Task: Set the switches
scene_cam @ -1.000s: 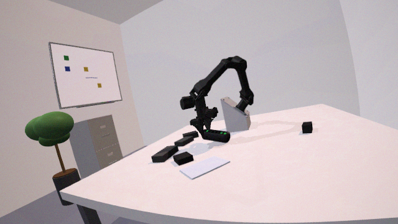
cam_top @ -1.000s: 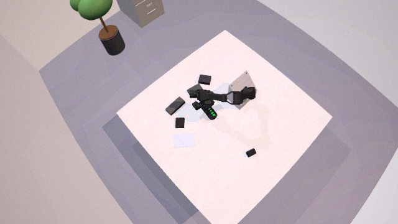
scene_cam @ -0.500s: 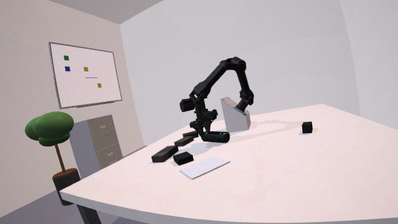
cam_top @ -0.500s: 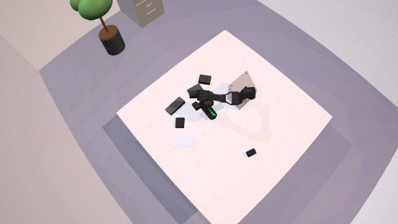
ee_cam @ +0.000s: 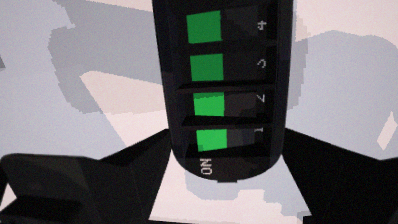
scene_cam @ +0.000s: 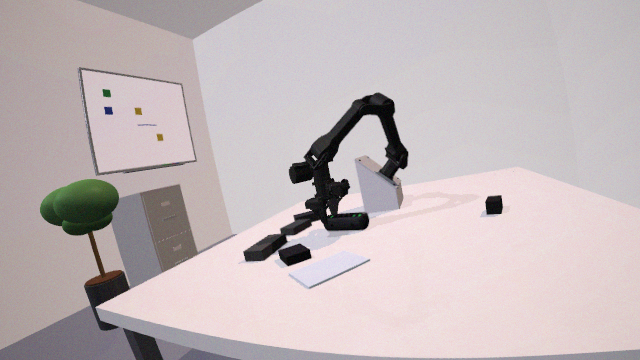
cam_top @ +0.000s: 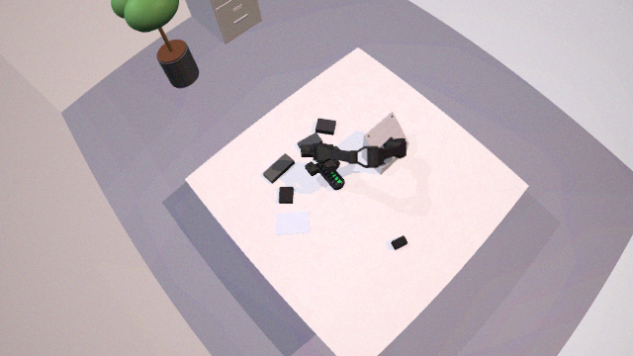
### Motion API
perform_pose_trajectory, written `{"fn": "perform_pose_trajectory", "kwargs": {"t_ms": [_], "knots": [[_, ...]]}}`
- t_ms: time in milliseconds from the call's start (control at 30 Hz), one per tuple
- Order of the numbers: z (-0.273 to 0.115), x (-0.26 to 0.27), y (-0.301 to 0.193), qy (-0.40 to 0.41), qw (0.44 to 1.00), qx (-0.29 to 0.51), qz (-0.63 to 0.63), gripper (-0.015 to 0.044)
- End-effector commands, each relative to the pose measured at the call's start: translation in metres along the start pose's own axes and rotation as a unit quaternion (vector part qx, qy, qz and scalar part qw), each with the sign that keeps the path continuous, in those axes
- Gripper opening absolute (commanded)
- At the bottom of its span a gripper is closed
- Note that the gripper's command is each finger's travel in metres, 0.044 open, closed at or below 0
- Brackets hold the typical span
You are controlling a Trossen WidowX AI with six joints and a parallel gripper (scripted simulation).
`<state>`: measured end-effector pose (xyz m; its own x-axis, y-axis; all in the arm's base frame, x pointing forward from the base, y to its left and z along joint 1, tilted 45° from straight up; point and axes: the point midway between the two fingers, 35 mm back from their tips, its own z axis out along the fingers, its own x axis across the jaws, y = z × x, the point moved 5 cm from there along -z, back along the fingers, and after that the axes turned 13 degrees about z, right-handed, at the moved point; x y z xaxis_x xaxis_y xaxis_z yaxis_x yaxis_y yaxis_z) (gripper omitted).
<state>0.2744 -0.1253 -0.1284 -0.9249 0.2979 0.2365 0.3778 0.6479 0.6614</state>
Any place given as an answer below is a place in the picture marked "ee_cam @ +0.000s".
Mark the dark grey controller unit with rocker switches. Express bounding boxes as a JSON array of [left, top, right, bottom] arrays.
[[151, 0, 294, 183]]

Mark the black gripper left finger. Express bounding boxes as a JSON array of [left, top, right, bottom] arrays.
[[0, 128, 171, 224]]

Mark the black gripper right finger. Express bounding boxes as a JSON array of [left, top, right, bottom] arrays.
[[282, 128, 398, 224]]

